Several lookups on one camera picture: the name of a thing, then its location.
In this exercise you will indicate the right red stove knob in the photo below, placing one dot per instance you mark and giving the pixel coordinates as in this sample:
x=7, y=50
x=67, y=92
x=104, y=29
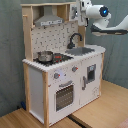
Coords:
x=74, y=69

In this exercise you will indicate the wooden toy kitchen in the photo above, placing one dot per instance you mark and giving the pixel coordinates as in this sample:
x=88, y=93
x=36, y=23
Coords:
x=55, y=38

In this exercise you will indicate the left red stove knob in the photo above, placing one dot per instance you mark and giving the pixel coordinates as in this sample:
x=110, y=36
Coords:
x=56, y=75

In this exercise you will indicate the red stove knob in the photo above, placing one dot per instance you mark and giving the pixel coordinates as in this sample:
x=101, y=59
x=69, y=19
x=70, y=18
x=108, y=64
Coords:
x=56, y=75
x=74, y=69

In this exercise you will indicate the silver toy pot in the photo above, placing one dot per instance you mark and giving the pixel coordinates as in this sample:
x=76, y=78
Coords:
x=45, y=56

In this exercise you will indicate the grey toy sink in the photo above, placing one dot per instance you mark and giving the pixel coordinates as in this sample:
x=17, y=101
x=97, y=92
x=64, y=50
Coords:
x=79, y=51

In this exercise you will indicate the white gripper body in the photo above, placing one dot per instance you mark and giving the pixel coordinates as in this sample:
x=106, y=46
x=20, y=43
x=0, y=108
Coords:
x=78, y=12

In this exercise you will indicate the grey range hood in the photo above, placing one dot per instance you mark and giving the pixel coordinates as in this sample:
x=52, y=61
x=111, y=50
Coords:
x=48, y=18

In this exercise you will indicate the white oven door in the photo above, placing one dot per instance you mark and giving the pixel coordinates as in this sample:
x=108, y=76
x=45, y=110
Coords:
x=63, y=99

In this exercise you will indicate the black toy stovetop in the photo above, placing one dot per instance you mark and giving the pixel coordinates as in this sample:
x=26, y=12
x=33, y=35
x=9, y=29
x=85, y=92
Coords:
x=57, y=58

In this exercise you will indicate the black toy faucet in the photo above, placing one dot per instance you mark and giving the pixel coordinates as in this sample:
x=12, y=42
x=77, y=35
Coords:
x=72, y=41

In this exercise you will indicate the white cupboard door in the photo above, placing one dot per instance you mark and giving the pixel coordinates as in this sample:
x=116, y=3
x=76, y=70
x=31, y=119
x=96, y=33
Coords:
x=90, y=79

